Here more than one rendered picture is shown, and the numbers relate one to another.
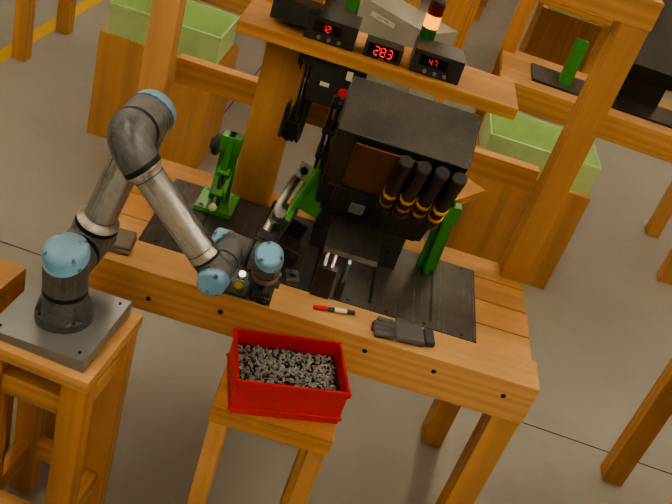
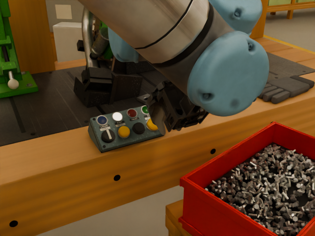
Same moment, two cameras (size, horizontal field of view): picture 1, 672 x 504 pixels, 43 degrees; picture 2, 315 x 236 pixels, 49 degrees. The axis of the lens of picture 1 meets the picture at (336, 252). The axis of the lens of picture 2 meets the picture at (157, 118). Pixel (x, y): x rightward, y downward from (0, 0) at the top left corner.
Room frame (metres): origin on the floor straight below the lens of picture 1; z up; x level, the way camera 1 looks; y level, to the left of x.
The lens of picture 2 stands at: (1.41, 0.44, 1.30)
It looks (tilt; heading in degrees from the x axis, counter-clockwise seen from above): 28 degrees down; 335
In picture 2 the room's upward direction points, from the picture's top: straight up
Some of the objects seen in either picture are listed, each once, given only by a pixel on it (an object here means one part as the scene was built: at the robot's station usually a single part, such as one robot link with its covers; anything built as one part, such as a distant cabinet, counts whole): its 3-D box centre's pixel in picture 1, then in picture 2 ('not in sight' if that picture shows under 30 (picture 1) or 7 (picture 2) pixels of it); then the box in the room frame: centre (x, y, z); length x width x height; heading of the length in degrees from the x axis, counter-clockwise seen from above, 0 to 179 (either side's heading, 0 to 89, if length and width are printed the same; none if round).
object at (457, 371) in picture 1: (299, 323); (191, 139); (2.07, 0.04, 0.82); 1.50 x 0.14 x 0.15; 93
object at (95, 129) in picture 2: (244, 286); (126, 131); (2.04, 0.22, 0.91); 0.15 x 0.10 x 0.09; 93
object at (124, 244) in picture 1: (120, 240); not in sight; (2.05, 0.62, 0.91); 0.10 x 0.08 x 0.03; 7
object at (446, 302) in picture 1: (317, 258); (144, 81); (2.35, 0.05, 0.89); 1.10 x 0.42 x 0.02; 93
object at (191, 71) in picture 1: (357, 124); not in sight; (2.71, 0.07, 1.23); 1.30 x 0.05 x 0.09; 93
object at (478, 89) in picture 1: (380, 57); not in sight; (2.61, 0.07, 1.52); 0.90 x 0.25 x 0.04; 93
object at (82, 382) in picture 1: (62, 331); not in sight; (1.69, 0.63, 0.83); 0.32 x 0.32 x 0.04; 86
